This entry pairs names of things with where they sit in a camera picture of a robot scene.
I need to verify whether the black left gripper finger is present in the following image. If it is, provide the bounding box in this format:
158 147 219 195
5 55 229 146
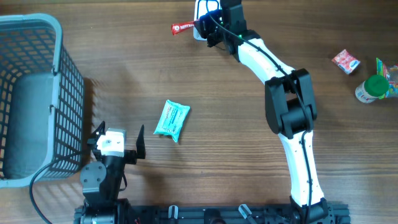
136 125 146 159
87 121 105 146

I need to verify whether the black left camera cable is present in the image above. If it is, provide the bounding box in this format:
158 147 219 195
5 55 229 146
28 149 94 224

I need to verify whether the teal wet wipes pack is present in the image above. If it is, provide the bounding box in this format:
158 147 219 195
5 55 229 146
154 100 190 143

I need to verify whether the black camera cable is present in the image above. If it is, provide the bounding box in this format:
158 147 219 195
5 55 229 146
205 0 313 224
28 149 94 224

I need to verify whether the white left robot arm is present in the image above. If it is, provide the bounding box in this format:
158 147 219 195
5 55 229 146
73 121 146 224

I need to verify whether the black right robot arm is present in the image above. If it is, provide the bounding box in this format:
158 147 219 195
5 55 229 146
194 1 329 223

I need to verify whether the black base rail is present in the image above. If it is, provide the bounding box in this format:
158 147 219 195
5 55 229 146
73 203 351 224

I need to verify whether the grey plastic mesh basket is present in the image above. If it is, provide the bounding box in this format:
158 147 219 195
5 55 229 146
1 13 85 188

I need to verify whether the green lid jar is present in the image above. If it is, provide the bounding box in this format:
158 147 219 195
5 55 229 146
355 75 389 103

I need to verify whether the white barcode scanner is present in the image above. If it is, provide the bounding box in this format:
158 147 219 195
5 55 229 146
193 0 223 42

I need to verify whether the red tissue pack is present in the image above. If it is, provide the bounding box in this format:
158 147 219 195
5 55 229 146
331 49 361 75

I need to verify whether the Haribo gummy candy bag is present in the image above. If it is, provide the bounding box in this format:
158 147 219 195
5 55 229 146
376 58 398 99

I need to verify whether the red Nescafe stick sachet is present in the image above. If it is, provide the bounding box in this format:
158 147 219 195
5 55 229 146
170 20 198 35

